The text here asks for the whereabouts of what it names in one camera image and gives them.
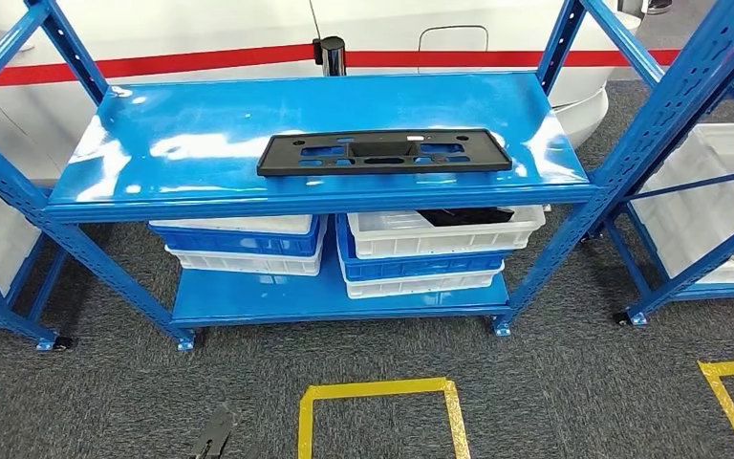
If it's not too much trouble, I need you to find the black stanchion post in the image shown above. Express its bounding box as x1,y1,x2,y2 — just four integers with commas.
312,35,348,77

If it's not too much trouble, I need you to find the red barrier belt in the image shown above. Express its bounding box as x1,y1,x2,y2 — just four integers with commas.
0,42,316,89
344,47,734,69

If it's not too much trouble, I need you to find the white car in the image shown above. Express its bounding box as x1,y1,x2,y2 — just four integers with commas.
0,0,643,185

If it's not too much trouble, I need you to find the black plastic trim part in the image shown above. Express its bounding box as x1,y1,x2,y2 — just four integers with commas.
417,208,515,228

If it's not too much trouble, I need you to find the black plastic plate part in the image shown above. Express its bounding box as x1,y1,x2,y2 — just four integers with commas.
256,128,514,178

